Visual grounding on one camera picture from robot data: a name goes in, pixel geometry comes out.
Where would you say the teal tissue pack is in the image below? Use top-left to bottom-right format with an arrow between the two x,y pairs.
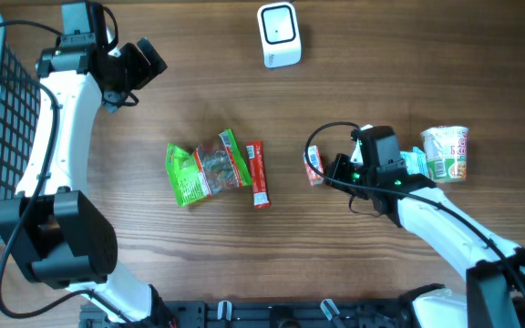
400,147 -> 430,178

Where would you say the red stick packet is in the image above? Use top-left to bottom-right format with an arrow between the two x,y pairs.
246,141 -> 271,209

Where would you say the instant noodle cup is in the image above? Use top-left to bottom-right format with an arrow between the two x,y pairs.
420,126 -> 468,183

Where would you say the green snack bag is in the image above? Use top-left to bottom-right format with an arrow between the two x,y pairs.
165,144 -> 211,207

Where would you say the clear candy bag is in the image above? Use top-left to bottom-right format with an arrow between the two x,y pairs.
193,128 -> 252,196

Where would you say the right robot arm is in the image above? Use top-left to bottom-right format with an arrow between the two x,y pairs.
328,126 -> 525,327

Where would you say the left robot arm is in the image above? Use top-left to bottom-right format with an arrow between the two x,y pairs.
0,1 -> 177,327

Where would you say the white barcode scanner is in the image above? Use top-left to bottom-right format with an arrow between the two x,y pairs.
257,2 -> 302,69

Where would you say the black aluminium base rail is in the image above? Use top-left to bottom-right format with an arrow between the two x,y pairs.
77,298 -> 409,328

